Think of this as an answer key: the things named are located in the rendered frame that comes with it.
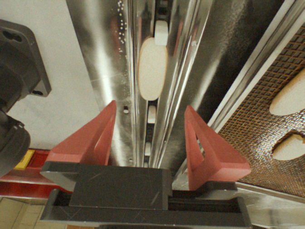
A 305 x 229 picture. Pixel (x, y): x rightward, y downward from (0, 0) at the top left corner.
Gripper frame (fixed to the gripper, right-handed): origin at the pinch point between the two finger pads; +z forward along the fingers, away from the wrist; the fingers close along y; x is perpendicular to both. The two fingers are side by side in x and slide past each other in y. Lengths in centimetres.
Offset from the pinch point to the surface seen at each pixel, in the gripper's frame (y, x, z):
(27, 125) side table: 30.1, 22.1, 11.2
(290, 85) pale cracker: -13.9, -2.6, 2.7
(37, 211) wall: 397, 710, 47
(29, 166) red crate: 34.1, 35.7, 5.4
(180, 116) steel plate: -7.0, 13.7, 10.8
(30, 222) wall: 405, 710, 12
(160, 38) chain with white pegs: -0.5, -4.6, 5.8
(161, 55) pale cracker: -0.8, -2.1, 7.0
